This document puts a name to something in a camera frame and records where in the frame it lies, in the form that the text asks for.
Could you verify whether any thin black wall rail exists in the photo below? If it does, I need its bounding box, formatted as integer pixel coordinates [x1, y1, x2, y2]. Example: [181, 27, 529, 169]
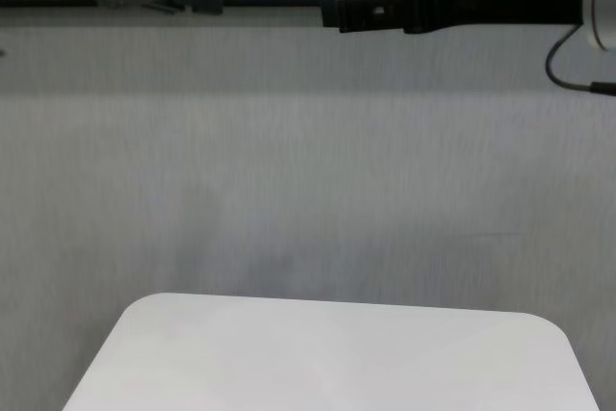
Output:
[0, 0, 324, 10]

